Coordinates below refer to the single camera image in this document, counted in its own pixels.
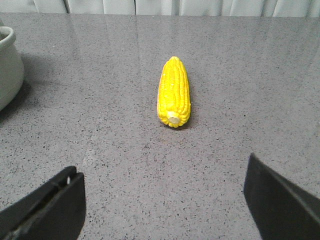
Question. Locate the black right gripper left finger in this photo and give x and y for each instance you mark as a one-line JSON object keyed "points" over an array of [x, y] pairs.
{"points": [[54, 211]]}

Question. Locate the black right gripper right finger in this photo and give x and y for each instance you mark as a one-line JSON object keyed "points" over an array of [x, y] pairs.
{"points": [[281, 210]]}

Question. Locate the yellow corn cob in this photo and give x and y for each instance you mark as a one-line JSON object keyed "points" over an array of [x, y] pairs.
{"points": [[173, 98]]}

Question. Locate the pale green electric cooking pot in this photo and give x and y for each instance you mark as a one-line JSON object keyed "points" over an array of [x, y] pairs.
{"points": [[11, 66]]}

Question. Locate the white pleated curtain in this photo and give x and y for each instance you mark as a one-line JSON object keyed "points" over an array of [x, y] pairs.
{"points": [[245, 8]]}

